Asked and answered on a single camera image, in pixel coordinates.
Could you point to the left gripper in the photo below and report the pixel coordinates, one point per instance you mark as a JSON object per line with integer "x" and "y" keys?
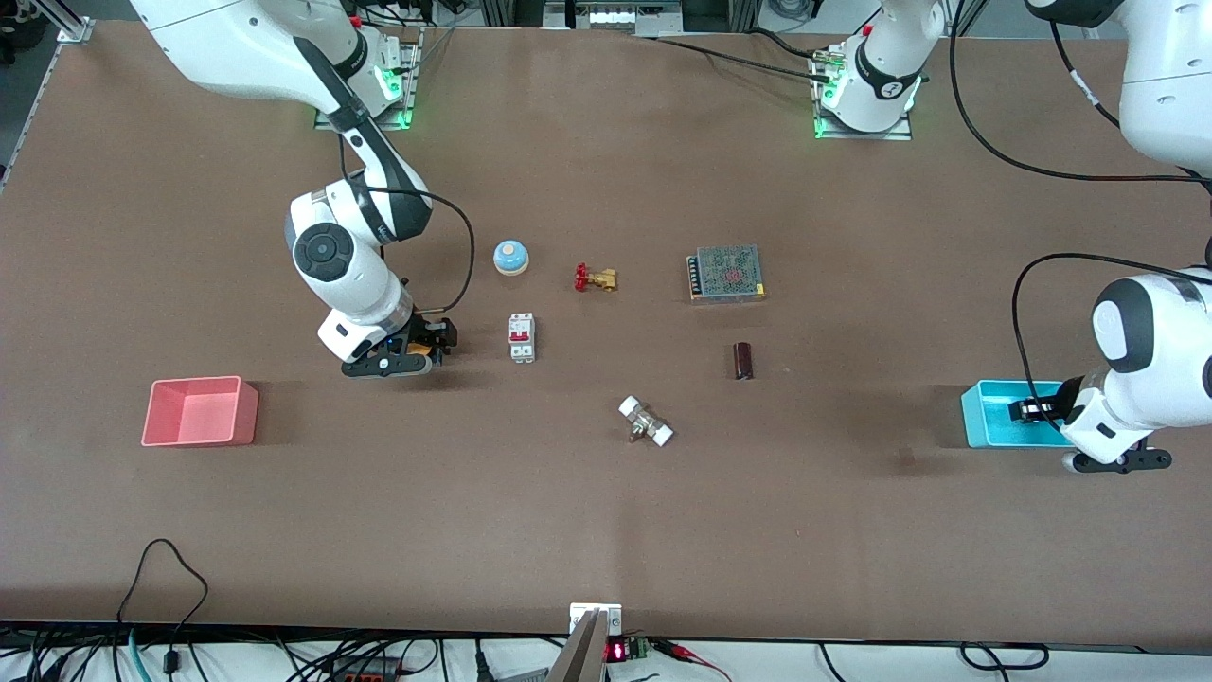
{"x": 1060, "y": 406}

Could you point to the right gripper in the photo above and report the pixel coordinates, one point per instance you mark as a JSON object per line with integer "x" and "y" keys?
{"x": 423, "y": 331}

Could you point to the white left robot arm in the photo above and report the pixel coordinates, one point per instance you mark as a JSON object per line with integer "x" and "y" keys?
{"x": 1165, "y": 95}

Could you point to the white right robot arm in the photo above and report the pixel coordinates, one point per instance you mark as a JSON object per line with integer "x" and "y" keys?
{"x": 237, "y": 47}

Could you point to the blue plastic box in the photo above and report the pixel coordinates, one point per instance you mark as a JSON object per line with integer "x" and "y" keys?
{"x": 989, "y": 417}

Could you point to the blue round bell button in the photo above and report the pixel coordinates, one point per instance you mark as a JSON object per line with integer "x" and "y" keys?
{"x": 510, "y": 256}

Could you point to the brass valve red handwheel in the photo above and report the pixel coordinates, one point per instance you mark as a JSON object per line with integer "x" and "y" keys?
{"x": 597, "y": 278}

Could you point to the metal fitting white end caps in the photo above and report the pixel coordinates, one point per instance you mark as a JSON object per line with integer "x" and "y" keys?
{"x": 646, "y": 421}

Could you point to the pink plastic box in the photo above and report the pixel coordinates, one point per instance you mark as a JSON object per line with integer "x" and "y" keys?
{"x": 199, "y": 415}

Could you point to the dark brown cylinder capacitor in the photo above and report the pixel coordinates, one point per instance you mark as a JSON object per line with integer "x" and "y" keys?
{"x": 744, "y": 361}

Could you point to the metal mesh power supply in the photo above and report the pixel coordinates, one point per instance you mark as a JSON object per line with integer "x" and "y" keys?
{"x": 727, "y": 273}

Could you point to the grey metal bar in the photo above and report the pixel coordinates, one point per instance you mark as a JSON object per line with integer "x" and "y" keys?
{"x": 579, "y": 654}

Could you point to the red digit display module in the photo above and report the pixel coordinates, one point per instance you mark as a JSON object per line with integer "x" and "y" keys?
{"x": 620, "y": 650}

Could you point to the red clip lead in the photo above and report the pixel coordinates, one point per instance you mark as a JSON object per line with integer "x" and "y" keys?
{"x": 691, "y": 655}

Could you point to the white circuit breaker red switch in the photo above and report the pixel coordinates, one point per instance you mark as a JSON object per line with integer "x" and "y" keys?
{"x": 522, "y": 338}

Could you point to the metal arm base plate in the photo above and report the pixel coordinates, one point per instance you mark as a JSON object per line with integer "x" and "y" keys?
{"x": 895, "y": 135}
{"x": 414, "y": 85}

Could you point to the white table edge bracket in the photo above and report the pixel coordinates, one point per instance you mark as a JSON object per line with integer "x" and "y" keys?
{"x": 611, "y": 616}

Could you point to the aluminium frame rail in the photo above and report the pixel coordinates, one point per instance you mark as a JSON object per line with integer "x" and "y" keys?
{"x": 71, "y": 24}

